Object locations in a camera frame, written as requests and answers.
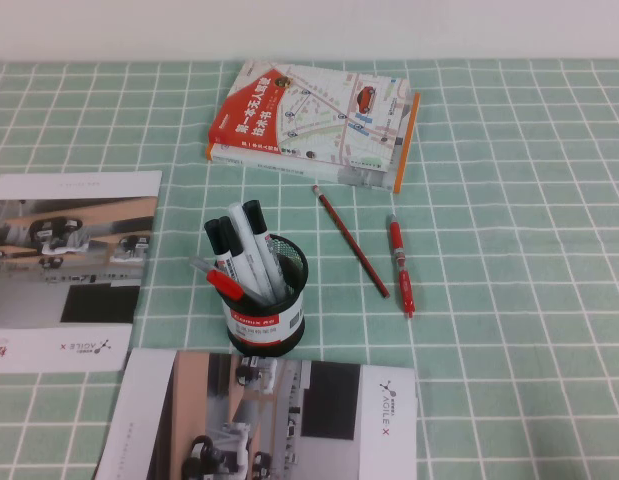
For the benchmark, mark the red pencil with eraser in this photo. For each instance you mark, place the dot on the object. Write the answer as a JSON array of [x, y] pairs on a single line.
[[351, 242]]

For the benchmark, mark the red click pen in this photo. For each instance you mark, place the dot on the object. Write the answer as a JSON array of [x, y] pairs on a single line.
[[400, 260]]

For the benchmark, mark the red and white box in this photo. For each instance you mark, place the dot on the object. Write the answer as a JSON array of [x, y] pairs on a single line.
[[406, 150]]

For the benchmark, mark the black capped white marker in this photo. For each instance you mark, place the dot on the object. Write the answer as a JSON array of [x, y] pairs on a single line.
[[229, 240], [213, 235], [256, 225]]

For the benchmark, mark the black mesh pen holder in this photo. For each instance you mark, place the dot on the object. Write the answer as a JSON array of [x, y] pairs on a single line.
[[269, 325]]

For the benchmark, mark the AgileX brochure with red title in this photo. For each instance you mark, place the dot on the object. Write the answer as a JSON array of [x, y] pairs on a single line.
[[64, 250]]

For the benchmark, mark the red map cover book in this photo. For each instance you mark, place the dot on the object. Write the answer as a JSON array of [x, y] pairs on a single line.
[[309, 115]]

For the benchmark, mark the grey and red pen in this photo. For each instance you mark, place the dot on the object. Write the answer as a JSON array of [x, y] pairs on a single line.
[[224, 282]]

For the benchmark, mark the green checked tablecloth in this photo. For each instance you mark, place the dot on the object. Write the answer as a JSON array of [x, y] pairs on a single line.
[[509, 240]]

